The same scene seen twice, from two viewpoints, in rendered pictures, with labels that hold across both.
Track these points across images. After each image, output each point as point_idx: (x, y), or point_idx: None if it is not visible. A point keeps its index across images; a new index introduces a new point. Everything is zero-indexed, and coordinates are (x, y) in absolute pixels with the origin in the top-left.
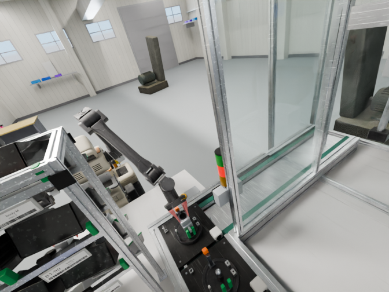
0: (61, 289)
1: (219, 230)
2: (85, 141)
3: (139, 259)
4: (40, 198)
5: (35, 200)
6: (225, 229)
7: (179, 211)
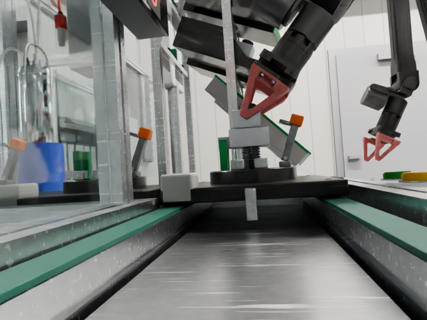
0: (197, 63)
1: (169, 174)
2: None
3: None
4: (396, 71)
5: (393, 72)
6: (171, 209)
7: (284, 120)
